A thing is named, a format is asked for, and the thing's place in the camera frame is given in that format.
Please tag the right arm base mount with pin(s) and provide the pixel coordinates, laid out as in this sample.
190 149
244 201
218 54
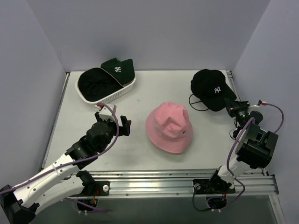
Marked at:
210 189

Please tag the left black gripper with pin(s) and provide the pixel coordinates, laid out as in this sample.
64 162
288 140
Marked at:
114 127

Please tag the dark green baseball cap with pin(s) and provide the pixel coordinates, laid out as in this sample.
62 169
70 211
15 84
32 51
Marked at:
122 71

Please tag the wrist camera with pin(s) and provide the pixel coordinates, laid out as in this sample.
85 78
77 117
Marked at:
104 112
257 106

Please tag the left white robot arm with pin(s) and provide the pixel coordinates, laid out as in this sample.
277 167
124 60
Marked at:
65 177

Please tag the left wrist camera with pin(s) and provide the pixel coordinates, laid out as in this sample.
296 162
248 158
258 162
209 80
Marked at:
104 112

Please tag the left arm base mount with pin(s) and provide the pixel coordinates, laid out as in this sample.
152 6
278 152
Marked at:
92 188

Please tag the black baseball cap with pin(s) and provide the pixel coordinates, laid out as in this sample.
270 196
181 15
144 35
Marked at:
211 88

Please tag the beige bucket hat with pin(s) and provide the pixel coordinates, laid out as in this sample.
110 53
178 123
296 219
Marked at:
95 84

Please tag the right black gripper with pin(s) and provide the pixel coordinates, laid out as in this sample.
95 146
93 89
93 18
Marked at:
237 109

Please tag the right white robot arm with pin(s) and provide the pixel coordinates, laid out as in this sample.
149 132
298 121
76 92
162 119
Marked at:
253 147

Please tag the white perforated plastic basket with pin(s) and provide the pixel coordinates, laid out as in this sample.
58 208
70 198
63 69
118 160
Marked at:
108 98

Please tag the black wire hat stand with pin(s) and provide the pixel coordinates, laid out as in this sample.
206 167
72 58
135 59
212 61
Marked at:
196 102

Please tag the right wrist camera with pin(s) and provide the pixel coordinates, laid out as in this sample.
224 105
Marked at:
257 106

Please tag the aluminium front rail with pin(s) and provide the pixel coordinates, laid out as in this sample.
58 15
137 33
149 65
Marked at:
178 183

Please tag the pink bucket hat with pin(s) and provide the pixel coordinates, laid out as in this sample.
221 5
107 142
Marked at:
169 128

